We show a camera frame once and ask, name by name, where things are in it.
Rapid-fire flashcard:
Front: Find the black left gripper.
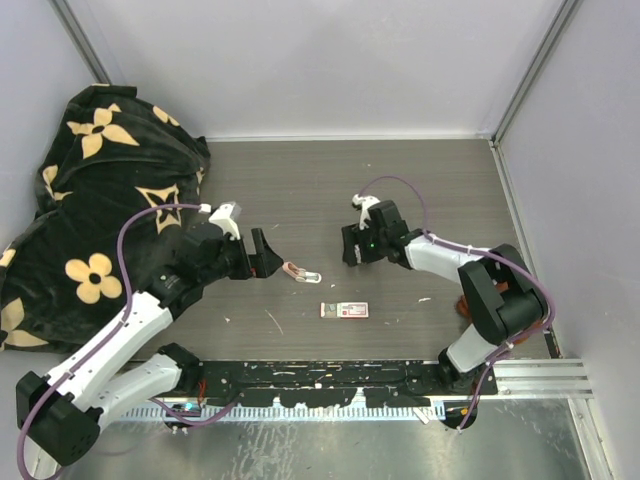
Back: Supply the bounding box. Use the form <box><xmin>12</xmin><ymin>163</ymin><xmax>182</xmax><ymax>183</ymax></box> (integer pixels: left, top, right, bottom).
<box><xmin>200</xmin><ymin>228</ymin><xmax>282</xmax><ymax>285</ymax></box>

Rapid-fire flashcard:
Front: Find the red white staple box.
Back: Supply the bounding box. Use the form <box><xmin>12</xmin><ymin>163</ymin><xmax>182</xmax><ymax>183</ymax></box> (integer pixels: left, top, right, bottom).
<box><xmin>320</xmin><ymin>302</ymin><xmax>369</xmax><ymax>319</ymax></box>

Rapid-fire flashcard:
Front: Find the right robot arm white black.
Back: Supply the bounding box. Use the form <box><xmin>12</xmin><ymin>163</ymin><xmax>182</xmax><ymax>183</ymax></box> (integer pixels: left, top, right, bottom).
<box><xmin>341</xmin><ymin>194</ymin><xmax>549</xmax><ymax>394</ymax></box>

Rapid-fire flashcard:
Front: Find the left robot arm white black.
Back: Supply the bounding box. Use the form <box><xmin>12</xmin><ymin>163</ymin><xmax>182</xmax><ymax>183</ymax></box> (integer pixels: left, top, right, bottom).
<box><xmin>16</xmin><ymin>222</ymin><xmax>283</xmax><ymax>467</ymax></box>

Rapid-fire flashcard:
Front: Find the brown cloth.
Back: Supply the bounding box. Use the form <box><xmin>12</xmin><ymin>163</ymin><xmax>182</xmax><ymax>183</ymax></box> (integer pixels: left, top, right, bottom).
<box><xmin>455</xmin><ymin>295</ymin><xmax>542</xmax><ymax>345</ymax></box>

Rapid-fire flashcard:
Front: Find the black floral blanket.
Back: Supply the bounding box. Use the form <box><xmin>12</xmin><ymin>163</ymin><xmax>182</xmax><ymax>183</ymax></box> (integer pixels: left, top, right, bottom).
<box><xmin>1</xmin><ymin>84</ymin><xmax>211</xmax><ymax>353</ymax></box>

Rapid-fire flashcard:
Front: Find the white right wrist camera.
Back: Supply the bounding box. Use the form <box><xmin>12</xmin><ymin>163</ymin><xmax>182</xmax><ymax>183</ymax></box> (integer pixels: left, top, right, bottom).
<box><xmin>352</xmin><ymin>194</ymin><xmax>380</xmax><ymax>230</ymax></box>

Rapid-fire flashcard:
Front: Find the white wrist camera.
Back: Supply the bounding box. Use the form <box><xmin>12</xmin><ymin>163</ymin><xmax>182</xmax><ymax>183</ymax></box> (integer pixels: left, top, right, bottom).
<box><xmin>208</xmin><ymin>201</ymin><xmax>242</xmax><ymax>241</ymax></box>
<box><xmin>352</xmin><ymin>194</ymin><xmax>380</xmax><ymax>230</ymax></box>

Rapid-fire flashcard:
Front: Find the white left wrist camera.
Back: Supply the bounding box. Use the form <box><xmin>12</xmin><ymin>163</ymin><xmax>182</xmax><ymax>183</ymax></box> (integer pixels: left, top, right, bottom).
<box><xmin>208</xmin><ymin>201</ymin><xmax>242</xmax><ymax>241</ymax></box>

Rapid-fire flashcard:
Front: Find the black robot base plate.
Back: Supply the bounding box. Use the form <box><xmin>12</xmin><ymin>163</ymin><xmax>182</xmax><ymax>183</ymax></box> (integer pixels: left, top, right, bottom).
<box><xmin>160</xmin><ymin>360</ymin><xmax>481</xmax><ymax>408</ymax></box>

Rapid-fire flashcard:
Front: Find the white slotted cable duct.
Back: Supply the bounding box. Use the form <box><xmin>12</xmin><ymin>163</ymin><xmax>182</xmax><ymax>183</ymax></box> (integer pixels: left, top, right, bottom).
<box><xmin>119</xmin><ymin>402</ymin><xmax>446</xmax><ymax>423</ymax></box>

